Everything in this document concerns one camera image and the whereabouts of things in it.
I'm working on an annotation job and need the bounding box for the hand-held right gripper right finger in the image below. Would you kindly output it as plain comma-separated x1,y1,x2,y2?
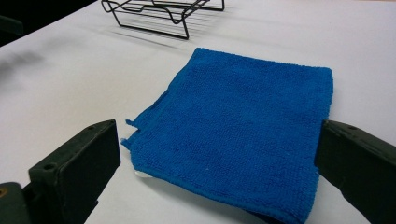
314,119,396,224

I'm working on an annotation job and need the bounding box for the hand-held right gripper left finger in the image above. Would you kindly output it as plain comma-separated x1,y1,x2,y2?
21,119,121,224

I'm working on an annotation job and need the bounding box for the blue towel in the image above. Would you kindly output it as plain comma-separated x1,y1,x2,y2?
120,47,334,224

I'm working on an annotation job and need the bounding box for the black wire rack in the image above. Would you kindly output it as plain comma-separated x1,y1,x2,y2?
101,0,226,41

